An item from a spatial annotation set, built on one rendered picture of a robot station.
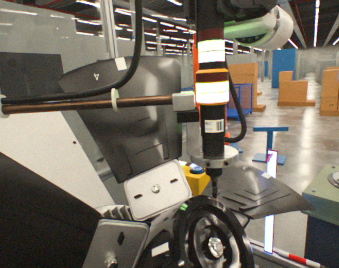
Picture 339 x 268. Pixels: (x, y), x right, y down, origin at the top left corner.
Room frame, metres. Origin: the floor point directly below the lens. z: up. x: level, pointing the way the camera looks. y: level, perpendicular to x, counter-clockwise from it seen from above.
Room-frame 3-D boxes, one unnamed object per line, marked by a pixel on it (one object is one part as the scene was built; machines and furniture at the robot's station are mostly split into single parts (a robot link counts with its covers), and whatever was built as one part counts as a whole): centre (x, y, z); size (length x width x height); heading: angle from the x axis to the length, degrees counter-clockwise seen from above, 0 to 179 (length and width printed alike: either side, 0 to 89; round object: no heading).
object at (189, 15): (0.35, -0.04, 1.49); 0.07 x 0.03 x 0.03; 142
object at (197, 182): (0.79, -0.05, 1.02); 0.16 x 0.10 x 0.11; 52
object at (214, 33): (0.32, -0.06, 1.45); 0.03 x 0.03 x 0.01
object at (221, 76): (0.32, -0.06, 1.40); 0.04 x 0.04 x 0.01
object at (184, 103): (0.32, -0.05, 1.33); 0.09 x 0.07 x 0.10; 87
